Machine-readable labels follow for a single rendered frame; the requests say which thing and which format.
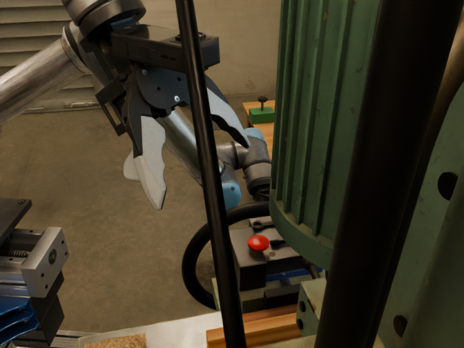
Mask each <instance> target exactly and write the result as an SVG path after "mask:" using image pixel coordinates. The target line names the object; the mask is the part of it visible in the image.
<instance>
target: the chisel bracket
mask: <svg viewBox="0 0 464 348"><path fill-rule="evenodd" d="M326 283H327V281H326V278H325V277H323V278H316V279H312V280H305V281H302V282H301V283H300V290H299V296H298V307H297V313H296V324H297V326H298V328H299V330H300V333H301V335H302V337H306V336H312V335H316V333H317V329H318V323H319V319H320V312H321V308H322V301H323V298H324V294H325V287H326Z"/></svg>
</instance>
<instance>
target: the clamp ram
mask: <svg viewBox="0 0 464 348"><path fill-rule="evenodd" d="M279 281H280V283H281V285H282V286H281V287H278V288H273V289H266V290H264V298H263V310H266V309H272V308H276V307H283V306H287V305H294V304H297V303H298V296H299V290H300V284H293V285H292V283H291V281H290V279H289V278H283V279H280V280H279Z"/></svg>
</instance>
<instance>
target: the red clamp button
mask: <svg viewBox="0 0 464 348"><path fill-rule="evenodd" d="M248 246H249V248H250V249H252V250H254V251H264V250H266V249H268V247H269V239H268V238H267V237H265V236H263V235H253V236H251V237H250V238H249V239H248Z"/></svg>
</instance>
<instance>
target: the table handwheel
mask: <svg viewBox="0 0 464 348"><path fill-rule="evenodd" d="M226 216H227V220H228V225H229V226H230V225H232V224H235V223H236V222H239V221H242V220H245V219H249V218H255V217H260V216H270V212H269V201H260V202H250V203H246V204H241V205H239V206H235V207H233V208H231V209H228V210H226ZM209 240H210V235H209V226H208V222H207V223H206V224H205V225H204V226H202V227H201V228H200V229H199V230H198V232H197V233H196V234H195V235H194V236H193V237H192V239H191V241H190V242H189V244H188V246H187V247H186V250H185V252H184V255H183V258H182V279H183V282H184V285H185V287H186V289H187V290H188V292H189V293H190V294H191V295H192V296H193V297H194V298H195V299H196V300H197V301H198V302H199V303H201V304H203V305H204V306H206V307H208V308H211V309H214V310H216V307H215V302H214V299H213V294H212V293H209V292H208V291H207V290H206V289H205V288H204V287H203V286H202V285H201V284H200V283H199V281H198V279H197V276H196V263H197V259H198V257H199V255H200V253H201V251H202V249H203V248H204V246H205V245H206V244H207V242H208V241H209Z"/></svg>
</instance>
